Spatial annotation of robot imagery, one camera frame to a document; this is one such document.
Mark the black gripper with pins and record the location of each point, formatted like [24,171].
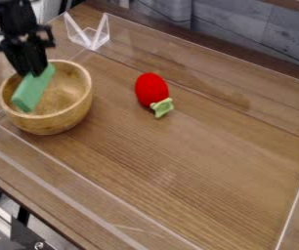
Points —
[18,22]

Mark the green rectangular stick block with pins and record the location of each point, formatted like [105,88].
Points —
[30,89]

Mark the brown wooden bowl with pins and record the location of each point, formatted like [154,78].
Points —
[64,104]

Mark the red plush strawberry toy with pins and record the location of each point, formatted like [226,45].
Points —
[152,93]

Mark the black table leg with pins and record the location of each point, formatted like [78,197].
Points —
[22,217]

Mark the clear acrylic corner bracket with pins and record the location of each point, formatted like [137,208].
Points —
[89,38]

